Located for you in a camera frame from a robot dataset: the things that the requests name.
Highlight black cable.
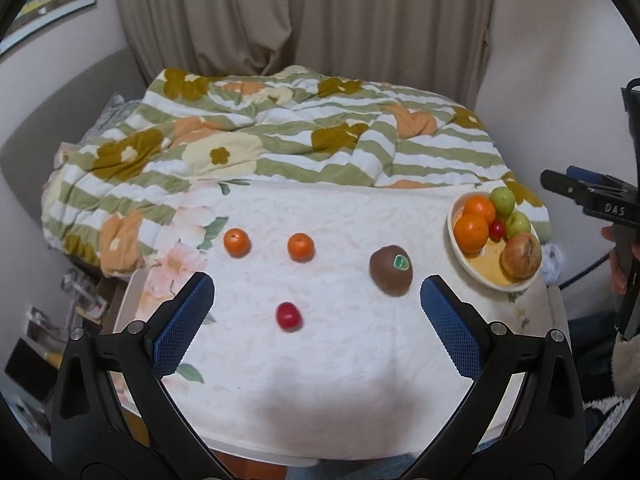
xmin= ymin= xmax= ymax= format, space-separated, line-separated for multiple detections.
xmin=557 ymin=252 xmax=613 ymax=291

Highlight yellowish apple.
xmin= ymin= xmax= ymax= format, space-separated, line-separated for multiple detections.
xmin=501 ymin=232 xmax=543 ymax=280

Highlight grey patterned pillow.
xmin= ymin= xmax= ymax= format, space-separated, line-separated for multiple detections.
xmin=85 ymin=94 xmax=143 ymax=141

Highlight clear glass jar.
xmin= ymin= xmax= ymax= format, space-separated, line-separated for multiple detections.
xmin=62 ymin=269 xmax=108 ymax=318

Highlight white table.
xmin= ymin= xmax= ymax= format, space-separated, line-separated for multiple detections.
xmin=112 ymin=267 xmax=571 ymax=468

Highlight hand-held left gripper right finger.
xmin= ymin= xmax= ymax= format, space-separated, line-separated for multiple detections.
xmin=405 ymin=275 xmax=586 ymax=480

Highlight green round fruit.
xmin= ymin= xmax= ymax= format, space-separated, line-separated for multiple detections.
xmin=505 ymin=211 xmax=531 ymax=237
xmin=489 ymin=186 xmax=516 ymax=217

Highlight person's right hand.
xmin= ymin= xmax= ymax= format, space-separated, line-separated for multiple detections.
xmin=601 ymin=226 xmax=640 ymax=296

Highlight white plastic bag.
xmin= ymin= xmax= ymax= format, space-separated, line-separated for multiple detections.
xmin=540 ymin=244 xmax=565 ymax=286

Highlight brown kiwi with sticker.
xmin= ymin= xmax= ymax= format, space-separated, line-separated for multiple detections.
xmin=369 ymin=245 xmax=415 ymax=295

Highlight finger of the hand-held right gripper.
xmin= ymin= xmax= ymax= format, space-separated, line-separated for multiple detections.
xmin=541 ymin=169 xmax=592 ymax=207
xmin=567 ymin=166 xmax=622 ymax=189

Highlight small orange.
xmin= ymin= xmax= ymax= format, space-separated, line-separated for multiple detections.
xmin=287 ymin=232 xmax=315 ymax=262
xmin=223 ymin=228 xmax=252 ymax=257

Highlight black box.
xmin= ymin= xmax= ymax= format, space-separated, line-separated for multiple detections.
xmin=5 ymin=337 xmax=63 ymax=401

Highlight white floral tablecloth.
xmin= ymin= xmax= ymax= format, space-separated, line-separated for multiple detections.
xmin=112 ymin=180 xmax=546 ymax=461

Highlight large orange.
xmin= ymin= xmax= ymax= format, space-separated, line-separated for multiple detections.
xmin=464 ymin=195 xmax=497 ymax=223
xmin=453 ymin=213 xmax=490 ymax=255

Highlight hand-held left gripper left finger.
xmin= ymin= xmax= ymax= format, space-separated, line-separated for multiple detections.
xmin=50 ymin=271 xmax=226 ymax=480

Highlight person's dark trousers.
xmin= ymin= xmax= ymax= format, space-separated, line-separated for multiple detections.
xmin=567 ymin=312 xmax=618 ymax=361

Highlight yellow cartoon plate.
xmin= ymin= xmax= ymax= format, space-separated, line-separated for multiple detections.
xmin=446 ymin=191 xmax=543 ymax=292

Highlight beige curtain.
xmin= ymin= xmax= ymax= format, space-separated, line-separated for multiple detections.
xmin=111 ymin=0 xmax=496 ymax=106

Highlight grey padded headboard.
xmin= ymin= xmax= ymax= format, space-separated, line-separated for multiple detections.
xmin=0 ymin=47 xmax=146 ymax=221

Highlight green striped floral blanket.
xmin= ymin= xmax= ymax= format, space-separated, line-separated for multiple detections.
xmin=41 ymin=65 xmax=551 ymax=277

